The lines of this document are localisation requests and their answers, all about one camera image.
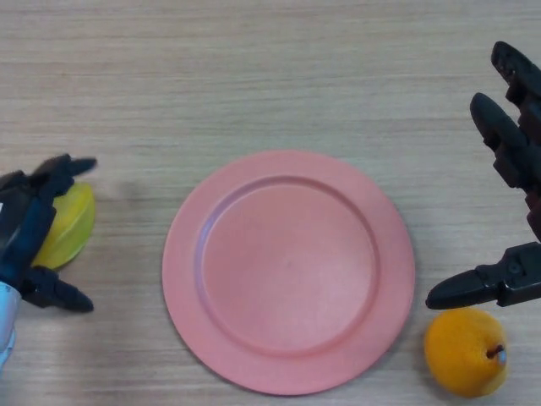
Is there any yellow starfruit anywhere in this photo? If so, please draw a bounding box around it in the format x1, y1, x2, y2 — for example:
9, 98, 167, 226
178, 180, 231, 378
31, 182, 97, 271

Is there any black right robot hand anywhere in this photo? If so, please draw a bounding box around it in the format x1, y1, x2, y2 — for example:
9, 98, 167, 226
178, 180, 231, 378
424, 41, 541, 310

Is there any orange pear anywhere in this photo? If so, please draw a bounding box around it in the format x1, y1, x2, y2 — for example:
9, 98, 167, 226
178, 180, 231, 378
424, 307, 508, 398

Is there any pink round plate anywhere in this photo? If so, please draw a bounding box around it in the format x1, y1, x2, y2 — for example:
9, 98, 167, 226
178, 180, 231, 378
161, 150, 416, 397

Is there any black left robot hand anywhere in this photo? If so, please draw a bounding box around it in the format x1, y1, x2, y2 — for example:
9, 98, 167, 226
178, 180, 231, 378
0, 153, 98, 314

